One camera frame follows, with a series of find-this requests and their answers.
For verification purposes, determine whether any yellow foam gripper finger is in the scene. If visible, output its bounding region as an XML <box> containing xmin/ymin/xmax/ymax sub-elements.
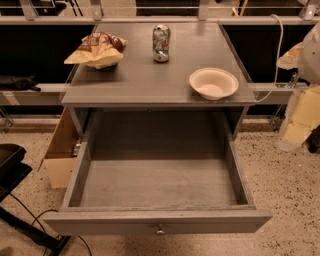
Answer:
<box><xmin>277</xmin><ymin>43</ymin><xmax>302</xmax><ymax>70</ymax></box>
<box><xmin>279</xmin><ymin>84</ymin><xmax>320</xmax><ymax>151</ymax></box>

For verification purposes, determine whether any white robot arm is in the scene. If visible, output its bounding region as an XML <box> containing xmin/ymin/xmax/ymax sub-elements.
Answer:
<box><xmin>277</xmin><ymin>22</ymin><xmax>320</xmax><ymax>151</ymax></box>

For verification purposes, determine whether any grey cabinet with top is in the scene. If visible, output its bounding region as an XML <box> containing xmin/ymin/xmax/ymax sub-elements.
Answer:
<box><xmin>60</xmin><ymin>22</ymin><xmax>257</xmax><ymax>141</ymax></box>

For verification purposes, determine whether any grey open top drawer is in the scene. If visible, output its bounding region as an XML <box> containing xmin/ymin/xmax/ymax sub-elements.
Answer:
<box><xmin>44</xmin><ymin>111</ymin><xmax>272</xmax><ymax>235</ymax></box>

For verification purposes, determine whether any round metal drawer knob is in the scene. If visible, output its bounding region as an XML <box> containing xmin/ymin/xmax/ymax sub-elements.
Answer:
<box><xmin>155</xmin><ymin>224</ymin><xmax>166</xmax><ymax>236</ymax></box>

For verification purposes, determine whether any white paper bowl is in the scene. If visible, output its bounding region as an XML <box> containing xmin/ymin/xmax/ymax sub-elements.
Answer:
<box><xmin>189</xmin><ymin>68</ymin><xmax>239</xmax><ymax>100</ymax></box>

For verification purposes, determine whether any brown yellow chip bag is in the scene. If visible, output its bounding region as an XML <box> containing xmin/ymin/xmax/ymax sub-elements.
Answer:
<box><xmin>64</xmin><ymin>32</ymin><xmax>126</xmax><ymax>69</ymax></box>

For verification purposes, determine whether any brown cardboard box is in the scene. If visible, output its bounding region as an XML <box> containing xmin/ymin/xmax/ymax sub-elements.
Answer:
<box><xmin>43</xmin><ymin>108</ymin><xmax>79</xmax><ymax>189</ymax></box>

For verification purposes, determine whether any black cloth on ledge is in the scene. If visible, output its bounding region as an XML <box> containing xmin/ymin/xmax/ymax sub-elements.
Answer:
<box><xmin>0</xmin><ymin>75</ymin><xmax>41</xmax><ymax>92</ymax></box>

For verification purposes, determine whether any black stand base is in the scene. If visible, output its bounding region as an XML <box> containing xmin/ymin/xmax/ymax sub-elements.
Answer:
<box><xmin>0</xmin><ymin>143</ymin><xmax>72</xmax><ymax>256</ymax></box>

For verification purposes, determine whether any metal railing frame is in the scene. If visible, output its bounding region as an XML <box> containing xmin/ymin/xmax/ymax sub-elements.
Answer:
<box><xmin>0</xmin><ymin>0</ymin><xmax>320</xmax><ymax>25</ymax></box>

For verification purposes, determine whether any black floor cable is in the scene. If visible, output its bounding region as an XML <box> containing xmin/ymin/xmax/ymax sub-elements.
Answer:
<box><xmin>6</xmin><ymin>192</ymin><xmax>93</xmax><ymax>256</ymax></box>

